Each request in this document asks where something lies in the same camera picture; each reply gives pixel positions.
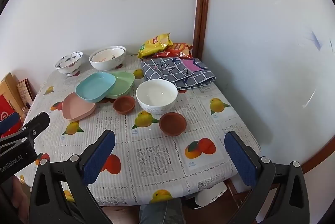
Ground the plain white bowl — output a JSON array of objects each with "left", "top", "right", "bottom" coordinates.
[{"left": 136, "top": 79, "right": 178, "bottom": 115}]

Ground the small brown bowl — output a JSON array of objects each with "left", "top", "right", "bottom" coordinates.
[
  {"left": 113, "top": 95, "right": 136, "bottom": 115},
  {"left": 159, "top": 112, "right": 187, "bottom": 137}
]

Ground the large white bowl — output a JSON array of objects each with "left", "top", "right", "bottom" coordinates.
[{"left": 89, "top": 46, "right": 127, "bottom": 71}]

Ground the red chip bag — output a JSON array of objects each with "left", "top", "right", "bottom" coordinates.
[{"left": 160, "top": 43, "right": 193, "bottom": 59}]

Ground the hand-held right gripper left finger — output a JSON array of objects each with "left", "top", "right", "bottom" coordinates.
[{"left": 29, "top": 130, "right": 116, "bottom": 224}]

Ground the green square plate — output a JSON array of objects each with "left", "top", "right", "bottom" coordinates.
[{"left": 105, "top": 71, "right": 135, "bottom": 99}]

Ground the yellow chip bag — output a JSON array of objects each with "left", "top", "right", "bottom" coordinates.
[{"left": 138, "top": 33, "right": 174, "bottom": 59}]

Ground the white plastic stool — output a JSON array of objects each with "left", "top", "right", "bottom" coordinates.
[{"left": 195, "top": 182, "right": 228, "bottom": 208}]

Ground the brown wooden door frame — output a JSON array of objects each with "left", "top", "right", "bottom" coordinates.
[{"left": 192, "top": 0, "right": 211, "bottom": 62}]

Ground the pink square plate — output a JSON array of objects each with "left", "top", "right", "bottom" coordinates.
[{"left": 62, "top": 92, "right": 97, "bottom": 121}]

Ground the person's leg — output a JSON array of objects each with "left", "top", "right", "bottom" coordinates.
[{"left": 139, "top": 198, "right": 187, "bottom": 224}]

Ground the lemon print white bowl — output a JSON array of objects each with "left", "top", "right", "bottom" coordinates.
[{"left": 91, "top": 48, "right": 125, "bottom": 63}]

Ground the grey checked cloth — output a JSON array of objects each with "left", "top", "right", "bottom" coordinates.
[{"left": 141, "top": 56, "right": 216, "bottom": 90}]

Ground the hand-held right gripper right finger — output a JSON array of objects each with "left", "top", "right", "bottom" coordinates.
[{"left": 224, "top": 131, "right": 311, "bottom": 224}]

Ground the fruit print tablecloth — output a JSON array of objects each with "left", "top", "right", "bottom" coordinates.
[{"left": 14, "top": 52, "right": 262, "bottom": 207}]

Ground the blue patterned footed bowl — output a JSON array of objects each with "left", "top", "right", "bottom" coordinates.
[{"left": 54, "top": 51, "right": 84, "bottom": 77}]

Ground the red box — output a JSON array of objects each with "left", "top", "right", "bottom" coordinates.
[{"left": 0, "top": 95, "right": 23, "bottom": 138}]

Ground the blue square plate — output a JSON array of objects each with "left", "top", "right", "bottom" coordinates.
[{"left": 75, "top": 72, "right": 116, "bottom": 103}]

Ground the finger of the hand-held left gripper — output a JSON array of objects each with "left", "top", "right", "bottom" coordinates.
[
  {"left": 0, "top": 112, "right": 21, "bottom": 136},
  {"left": 22, "top": 112, "right": 50, "bottom": 141}
]

